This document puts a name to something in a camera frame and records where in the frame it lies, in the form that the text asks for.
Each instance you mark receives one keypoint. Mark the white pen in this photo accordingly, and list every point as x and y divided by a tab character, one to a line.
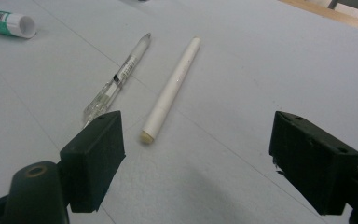
171	90

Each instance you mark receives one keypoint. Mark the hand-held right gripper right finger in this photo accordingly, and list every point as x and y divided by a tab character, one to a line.
313	168

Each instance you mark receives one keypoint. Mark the green and white glue stick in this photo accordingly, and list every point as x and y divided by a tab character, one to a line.
12	24

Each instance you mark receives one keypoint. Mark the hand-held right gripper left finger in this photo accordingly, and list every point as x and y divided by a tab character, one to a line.
93	161

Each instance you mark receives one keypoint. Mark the wooden table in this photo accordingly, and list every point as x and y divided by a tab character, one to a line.
338	15

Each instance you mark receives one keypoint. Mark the clear gel pen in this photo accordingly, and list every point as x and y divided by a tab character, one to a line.
127	67

